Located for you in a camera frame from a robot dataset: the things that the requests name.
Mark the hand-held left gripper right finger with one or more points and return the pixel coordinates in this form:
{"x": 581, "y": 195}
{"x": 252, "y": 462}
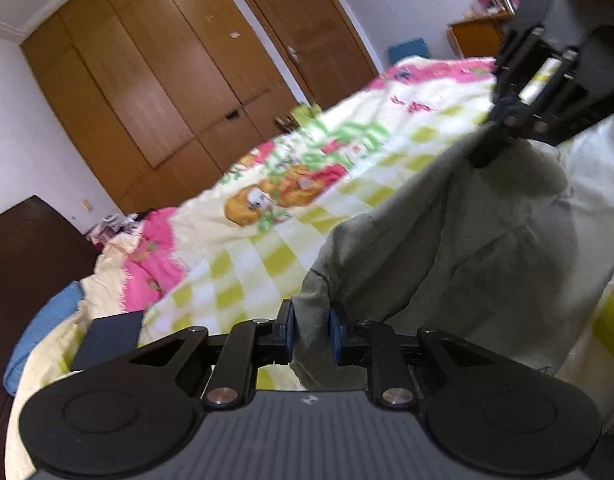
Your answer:
{"x": 335, "y": 340}

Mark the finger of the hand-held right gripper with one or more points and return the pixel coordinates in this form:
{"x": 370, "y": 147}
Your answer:
{"x": 549, "y": 122}
{"x": 493, "y": 147}

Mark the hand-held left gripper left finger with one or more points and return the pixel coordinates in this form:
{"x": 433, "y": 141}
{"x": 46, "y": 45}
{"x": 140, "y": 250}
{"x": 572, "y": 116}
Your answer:
{"x": 288, "y": 332}

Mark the grey pants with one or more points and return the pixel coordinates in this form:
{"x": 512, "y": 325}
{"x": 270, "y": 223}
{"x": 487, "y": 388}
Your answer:
{"x": 467, "y": 260}

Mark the white bed sheet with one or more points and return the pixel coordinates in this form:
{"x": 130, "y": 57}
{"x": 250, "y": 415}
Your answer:
{"x": 599, "y": 170}

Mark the small wooden desk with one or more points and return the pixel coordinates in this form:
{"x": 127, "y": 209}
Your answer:
{"x": 477, "y": 37}

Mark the printed checkered blanket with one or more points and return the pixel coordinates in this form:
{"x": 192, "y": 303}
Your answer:
{"x": 297, "y": 220}

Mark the dark blue folded cloth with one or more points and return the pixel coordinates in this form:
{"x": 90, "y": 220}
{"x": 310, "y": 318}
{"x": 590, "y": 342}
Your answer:
{"x": 107, "y": 340}

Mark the pile of bedside clutter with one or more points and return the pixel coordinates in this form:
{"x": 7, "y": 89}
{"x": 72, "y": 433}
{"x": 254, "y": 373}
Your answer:
{"x": 112, "y": 225}

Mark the wooden door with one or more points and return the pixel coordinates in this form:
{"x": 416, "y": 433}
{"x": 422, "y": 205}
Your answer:
{"x": 307, "y": 15}

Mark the blue pillow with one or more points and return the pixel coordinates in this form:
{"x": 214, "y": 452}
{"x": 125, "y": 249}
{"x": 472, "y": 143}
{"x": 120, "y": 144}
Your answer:
{"x": 42, "y": 330}

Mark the dark wooden headboard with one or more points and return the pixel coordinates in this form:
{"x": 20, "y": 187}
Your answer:
{"x": 27, "y": 255}

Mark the wooden wardrobe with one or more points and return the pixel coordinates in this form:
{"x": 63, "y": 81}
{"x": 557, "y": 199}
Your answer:
{"x": 137, "y": 75}

